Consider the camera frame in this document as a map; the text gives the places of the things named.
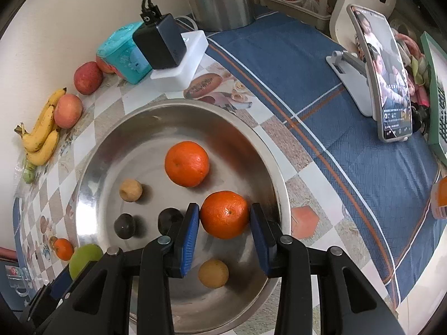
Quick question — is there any checkered printed tablecloth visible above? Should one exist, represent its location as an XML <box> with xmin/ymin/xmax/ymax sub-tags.
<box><xmin>12</xmin><ymin>59</ymin><xmax>350</xmax><ymax>335</ymax></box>

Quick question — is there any orange package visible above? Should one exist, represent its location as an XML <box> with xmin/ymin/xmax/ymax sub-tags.
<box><xmin>431</xmin><ymin>177</ymin><xmax>447</xmax><ymax>220</ymax></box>

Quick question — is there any teal toy box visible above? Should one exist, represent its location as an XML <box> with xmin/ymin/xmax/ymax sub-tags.
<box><xmin>96</xmin><ymin>22</ymin><xmax>154</xmax><ymax>85</ymax></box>

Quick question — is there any beige plastic basket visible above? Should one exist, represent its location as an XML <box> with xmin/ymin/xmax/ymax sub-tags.
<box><xmin>259</xmin><ymin>0</ymin><xmax>332</xmax><ymax>31</ymax></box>

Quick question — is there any round steel tray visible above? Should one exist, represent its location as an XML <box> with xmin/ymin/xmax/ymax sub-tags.
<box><xmin>75</xmin><ymin>99</ymin><xmax>292</xmax><ymax>332</ymax></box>

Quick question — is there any white plastic chair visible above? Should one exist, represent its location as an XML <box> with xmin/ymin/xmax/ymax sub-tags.
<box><xmin>330</xmin><ymin>0</ymin><xmax>399</xmax><ymax>58</ymax></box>

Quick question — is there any smartphone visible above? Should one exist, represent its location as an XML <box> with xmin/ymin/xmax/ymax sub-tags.
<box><xmin>350</xmin><ymin>4</ymin><xmax>413</xmax><ymax>143</ymax></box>

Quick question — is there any round brown sapodilla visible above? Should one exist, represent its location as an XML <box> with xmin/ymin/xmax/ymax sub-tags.
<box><xmin>198</xmin><ymin>259</ymin><xmax>230</xmax><ymax>289</ymax></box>

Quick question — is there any green apple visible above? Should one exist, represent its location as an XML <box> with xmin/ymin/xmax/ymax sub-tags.
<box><xmin>69</xmin><ymin>243</ymin><xmax>104</xmax><ymax>280</ymax></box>

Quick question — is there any white phone stand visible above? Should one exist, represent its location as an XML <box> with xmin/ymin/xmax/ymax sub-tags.
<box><xmin>326</xmin><ymin>51</ymin><xmax>379</xmax><ymax>116</ymax></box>

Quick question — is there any steel kettle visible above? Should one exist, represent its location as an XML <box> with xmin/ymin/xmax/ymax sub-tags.
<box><xmin>180</xmin><ymin>0</ymin><xmax>255</xmax><ymax>31</ymax></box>

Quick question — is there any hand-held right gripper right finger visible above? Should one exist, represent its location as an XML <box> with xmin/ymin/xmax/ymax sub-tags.
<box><xmin>249</xmin><ymin>202</ymin><xmax>409</xmax><ymax>335</ymax></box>

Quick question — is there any orange tangerine with stem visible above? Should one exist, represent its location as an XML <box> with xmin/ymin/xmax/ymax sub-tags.
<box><xmin>52</xmin><ymin>237</ymin><xmax>75</xmax><ymax>261</ymax></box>

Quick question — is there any pale red apple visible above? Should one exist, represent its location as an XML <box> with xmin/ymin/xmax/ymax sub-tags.
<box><xmin>53</xmin><ymin>94</ymin><xmax>84</xmax><ymax>129</ymax></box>

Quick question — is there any blue striped cloth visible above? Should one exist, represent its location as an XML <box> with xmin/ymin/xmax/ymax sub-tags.
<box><xmin>204</xmin><ymin>5</ymin><xmax>447</xmax><ymax>304</ymax></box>

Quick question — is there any green fruit in plastic bag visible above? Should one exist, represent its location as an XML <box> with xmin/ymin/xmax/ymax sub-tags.
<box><xmin>22</xmin><ymin>164</ymin><xmax>37</xmax><ymax>184</ymax></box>

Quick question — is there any pale brown sapodilla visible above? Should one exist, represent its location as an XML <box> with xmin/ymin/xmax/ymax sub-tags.
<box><xmin>119</xmin><ymin>179</ymin><xmax>143</xmax><ymax>203</ymax></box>

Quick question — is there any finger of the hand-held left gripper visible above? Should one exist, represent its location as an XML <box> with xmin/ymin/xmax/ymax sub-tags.
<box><xmin>47</xmin><ymin>267</ymin><xmax>75</xmax><ymax>299</ymax></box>

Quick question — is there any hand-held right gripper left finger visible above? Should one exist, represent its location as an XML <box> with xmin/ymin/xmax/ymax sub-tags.
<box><xmin>33</xmin><ymin>202</ymin><xmax>201</xmax><ymax>335</ymax></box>

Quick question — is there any clear plastic holder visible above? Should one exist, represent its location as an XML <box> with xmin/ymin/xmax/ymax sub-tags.
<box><xmin>6</xmin><ymin>264</ymin><xmax>37</xmax><ymax>295</ymax></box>

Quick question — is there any colourful trinket pile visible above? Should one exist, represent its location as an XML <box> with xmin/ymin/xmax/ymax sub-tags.
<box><xmin>391</xmin><ymin>30</ymin><xmax>432</xmax><ymax>137</ymax></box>

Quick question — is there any yellow banana bunch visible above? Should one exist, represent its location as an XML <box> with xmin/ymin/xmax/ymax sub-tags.
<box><xmin>14</xmin><ymin>88</ymin><xmax>68</xmax><ymax>166</ymax></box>

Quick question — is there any dark purple passion fruit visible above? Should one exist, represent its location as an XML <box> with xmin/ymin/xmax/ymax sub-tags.
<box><xmin>115</xmin><ymin>214</ymin><xmax>137</xmax><ymax>240</ymax></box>
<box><xmin>158</xmin><ymin>207</ymin><xmax>184</xmax><ymax>236</ymax></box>

